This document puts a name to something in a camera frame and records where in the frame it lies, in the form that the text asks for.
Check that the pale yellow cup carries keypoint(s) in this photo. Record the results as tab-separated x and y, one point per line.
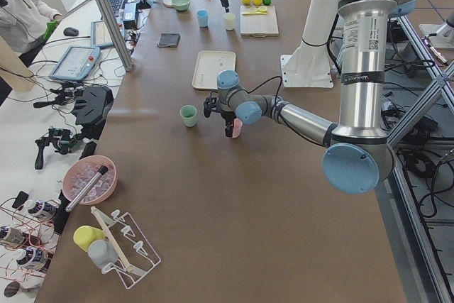
229	21

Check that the pink cup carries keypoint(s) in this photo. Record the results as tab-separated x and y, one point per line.
237	127

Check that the blue cup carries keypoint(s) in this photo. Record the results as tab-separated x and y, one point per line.
203	18

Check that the green cup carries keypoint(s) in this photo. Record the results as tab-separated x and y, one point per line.
189	115

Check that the cream plastic tray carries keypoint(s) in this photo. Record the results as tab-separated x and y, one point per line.
209	64

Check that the yellow plastic knife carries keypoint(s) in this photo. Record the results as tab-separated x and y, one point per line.
254	13

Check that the wooden cutting board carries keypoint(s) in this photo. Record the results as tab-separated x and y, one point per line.
259	26

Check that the green bowl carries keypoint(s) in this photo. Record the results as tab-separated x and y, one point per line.
181	5

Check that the dark grey folded cloth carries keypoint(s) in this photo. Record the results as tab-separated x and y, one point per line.
168	40

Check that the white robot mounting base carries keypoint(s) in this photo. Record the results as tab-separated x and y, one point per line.
309	65

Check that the metal tube black tip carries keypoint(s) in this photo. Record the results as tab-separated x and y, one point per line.
88	186

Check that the blue teach pendant tablet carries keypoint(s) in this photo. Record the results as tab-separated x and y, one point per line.
76	63

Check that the computer mouse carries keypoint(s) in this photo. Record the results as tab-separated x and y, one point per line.
70	32

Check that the wooden stick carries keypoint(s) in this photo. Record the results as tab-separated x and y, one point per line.
126	264

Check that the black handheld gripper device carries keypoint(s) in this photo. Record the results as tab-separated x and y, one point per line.
63	141

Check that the grey cup on rack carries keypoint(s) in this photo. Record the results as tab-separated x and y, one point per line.
102	252

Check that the yellow cup on rack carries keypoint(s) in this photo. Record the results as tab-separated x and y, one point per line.
85	235

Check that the person in white shirt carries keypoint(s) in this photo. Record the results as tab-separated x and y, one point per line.
23	26

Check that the aluminium frame post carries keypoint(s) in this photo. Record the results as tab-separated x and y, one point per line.
114	31

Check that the white wire cup rack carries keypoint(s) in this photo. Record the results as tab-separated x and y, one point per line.
135	245

